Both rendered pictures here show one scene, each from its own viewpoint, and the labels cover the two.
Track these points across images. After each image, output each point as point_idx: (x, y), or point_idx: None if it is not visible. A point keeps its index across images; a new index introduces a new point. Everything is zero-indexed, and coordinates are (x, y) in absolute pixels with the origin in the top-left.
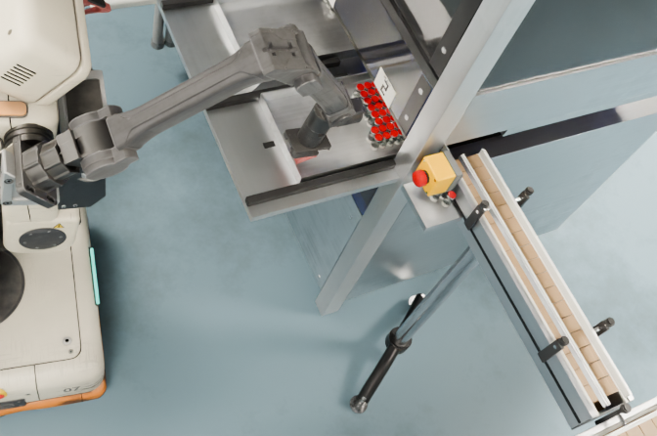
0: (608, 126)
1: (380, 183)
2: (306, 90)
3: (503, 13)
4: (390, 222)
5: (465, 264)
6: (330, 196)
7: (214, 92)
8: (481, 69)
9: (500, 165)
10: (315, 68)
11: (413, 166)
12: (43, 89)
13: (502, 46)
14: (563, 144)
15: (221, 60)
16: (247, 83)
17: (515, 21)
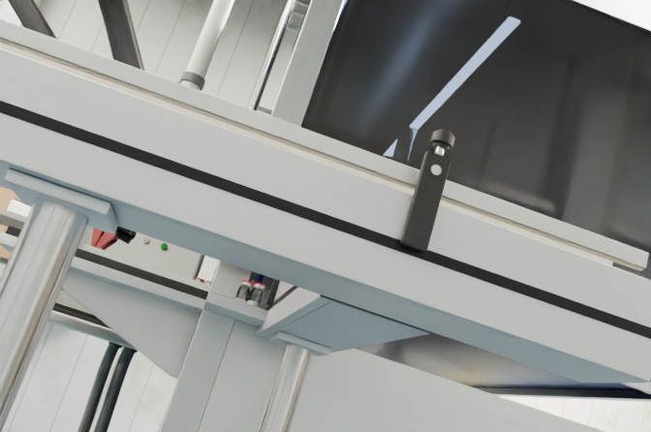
0: (542, 413)
1: (178, 292)
2: None
3: (301, 29)
4: (189, 429)
5: (267, 406)
6: (108, 267)
7: None
8: (292, 106)
9: (364, 385)
10: None
11: (221, 263)
12: None
13: (309, 80)
14: (470, 407)
15: None
16: None
17: (317, 50)
